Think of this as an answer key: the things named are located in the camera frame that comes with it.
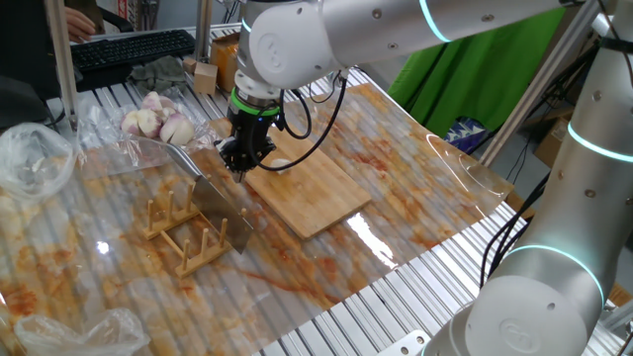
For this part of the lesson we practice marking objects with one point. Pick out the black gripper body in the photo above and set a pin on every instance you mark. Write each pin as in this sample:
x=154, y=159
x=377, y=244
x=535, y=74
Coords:
x=249, y=126

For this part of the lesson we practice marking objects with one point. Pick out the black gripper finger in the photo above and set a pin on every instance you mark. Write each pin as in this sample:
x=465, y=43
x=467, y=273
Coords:
x=228, y=155
x=259, y=155

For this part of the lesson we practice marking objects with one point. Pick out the steel cleaver knife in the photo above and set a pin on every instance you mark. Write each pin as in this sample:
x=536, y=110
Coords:
x=217, y=203

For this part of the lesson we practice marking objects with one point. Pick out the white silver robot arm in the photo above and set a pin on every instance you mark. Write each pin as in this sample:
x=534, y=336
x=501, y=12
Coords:
x=395, y=25

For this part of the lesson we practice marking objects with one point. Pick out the clear plastic bag with onions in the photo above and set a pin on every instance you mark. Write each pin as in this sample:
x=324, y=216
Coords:
x=114, y=148

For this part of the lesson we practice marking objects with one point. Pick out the bare person hand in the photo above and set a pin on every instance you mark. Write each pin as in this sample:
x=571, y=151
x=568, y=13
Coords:
x=79, y=25

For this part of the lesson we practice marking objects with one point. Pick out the peeled purple white onion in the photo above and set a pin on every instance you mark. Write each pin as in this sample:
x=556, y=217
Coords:
x=168, y=108
x=177, y=129
x=151, y=101
x=142, y=122

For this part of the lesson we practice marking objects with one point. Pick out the bamboo cutting board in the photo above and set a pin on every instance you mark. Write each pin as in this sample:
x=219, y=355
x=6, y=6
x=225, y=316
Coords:
x=316, y=198

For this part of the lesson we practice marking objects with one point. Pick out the taped cardboard box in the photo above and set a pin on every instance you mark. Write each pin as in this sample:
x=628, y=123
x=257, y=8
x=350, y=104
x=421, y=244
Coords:
x=222, y=59

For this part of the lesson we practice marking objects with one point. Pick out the small wooden block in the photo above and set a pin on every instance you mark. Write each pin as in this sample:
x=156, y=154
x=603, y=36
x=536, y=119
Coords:
x=189, y=65

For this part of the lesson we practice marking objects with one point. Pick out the grey cloth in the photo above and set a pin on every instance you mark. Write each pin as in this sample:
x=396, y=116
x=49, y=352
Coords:
x=160, y=74

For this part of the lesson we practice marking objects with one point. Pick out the wooden peg rack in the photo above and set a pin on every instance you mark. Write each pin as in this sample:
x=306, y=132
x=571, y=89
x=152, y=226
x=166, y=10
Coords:
x=203, y=258

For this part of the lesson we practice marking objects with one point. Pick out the black computer keyboard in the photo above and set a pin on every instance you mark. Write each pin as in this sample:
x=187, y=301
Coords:
x=138, y=49

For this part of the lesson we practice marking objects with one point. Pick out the marble pattern plastic mat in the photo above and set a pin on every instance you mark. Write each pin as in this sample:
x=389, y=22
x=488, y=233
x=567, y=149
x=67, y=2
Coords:
x=395, y=163

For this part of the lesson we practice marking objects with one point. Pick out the crumpled clear plastic bag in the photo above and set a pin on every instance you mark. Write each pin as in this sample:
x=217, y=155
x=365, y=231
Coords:
x=29, y=163

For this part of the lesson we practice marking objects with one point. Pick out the blue white patterned bag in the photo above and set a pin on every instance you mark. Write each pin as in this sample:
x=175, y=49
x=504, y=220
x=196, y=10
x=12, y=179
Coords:
x=465, y=136

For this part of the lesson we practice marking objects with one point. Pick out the green cloth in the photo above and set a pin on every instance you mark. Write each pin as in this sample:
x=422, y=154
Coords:
x=470, y=84

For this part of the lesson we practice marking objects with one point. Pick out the plastic bag with meat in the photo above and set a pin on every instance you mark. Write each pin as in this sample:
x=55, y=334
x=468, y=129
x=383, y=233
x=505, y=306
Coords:
x=99, y=336

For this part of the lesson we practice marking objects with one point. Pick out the person torso black shirt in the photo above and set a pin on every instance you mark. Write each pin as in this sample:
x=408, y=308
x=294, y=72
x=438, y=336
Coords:
x=22, y=49

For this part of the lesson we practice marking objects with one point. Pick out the open cardboard box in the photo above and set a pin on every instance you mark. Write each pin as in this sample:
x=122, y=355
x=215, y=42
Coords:
x=549, y=143

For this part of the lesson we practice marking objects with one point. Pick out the black tripod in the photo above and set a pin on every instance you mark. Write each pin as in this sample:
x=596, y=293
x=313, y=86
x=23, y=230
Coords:
x=561, y=91

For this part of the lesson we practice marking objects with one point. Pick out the aluminium frame post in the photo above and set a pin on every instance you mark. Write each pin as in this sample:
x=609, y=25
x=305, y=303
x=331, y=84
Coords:
x=204, y=29
x=534, y=94
x=62, y=59

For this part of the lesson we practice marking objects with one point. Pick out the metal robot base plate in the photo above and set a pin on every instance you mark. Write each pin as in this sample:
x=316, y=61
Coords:
x=405, y=346

